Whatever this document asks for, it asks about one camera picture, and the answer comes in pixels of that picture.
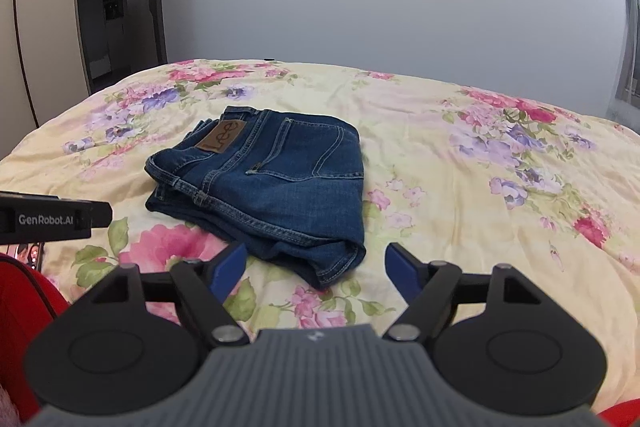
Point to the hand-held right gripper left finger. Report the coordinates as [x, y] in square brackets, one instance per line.
[230, 268]

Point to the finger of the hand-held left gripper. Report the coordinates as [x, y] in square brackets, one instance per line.
[102, 214]

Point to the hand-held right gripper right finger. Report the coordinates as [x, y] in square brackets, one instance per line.
[403, 270]

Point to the blue denim pants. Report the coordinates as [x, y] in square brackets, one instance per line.
[280, 177]

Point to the person's red clothing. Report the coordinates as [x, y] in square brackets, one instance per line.
[20, 317]

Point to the yellow floral bed sheet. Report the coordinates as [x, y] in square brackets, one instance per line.
[475, 187]

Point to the beige wardrobe doors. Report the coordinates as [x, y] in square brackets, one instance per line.
[35, 32]

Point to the dark brown door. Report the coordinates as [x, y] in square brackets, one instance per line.
[147, 7]

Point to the grey curtain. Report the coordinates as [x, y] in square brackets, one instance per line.
[627, 47]

